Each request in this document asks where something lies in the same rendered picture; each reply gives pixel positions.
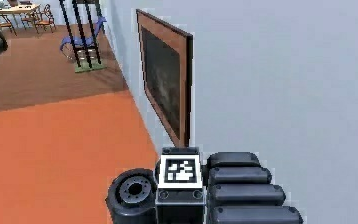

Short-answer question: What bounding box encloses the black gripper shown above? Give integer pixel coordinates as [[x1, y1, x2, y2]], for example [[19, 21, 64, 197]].
[[105, 168, 159, 224]]

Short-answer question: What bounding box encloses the blue lounge chair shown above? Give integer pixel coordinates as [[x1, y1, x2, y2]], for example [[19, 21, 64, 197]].
[[59, 16, 107, 63]]

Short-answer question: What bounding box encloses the brown wooden dining chair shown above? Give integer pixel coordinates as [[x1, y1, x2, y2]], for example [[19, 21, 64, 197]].
[[0, 11, 17, 37], [33, 3, 57, 35], [20, 11, 39, 29]]

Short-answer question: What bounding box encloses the light wooden dining table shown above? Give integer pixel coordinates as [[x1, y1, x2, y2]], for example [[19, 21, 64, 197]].
[[0, 3, 41, 28]]

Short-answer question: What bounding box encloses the brown framed dark picture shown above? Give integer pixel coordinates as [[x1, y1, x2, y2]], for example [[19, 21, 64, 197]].
[[135, 8, 194, 148]]

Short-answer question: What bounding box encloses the black frame shelf stand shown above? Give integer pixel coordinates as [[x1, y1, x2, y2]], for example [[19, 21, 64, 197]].
[[58, 0, 107, 74]]

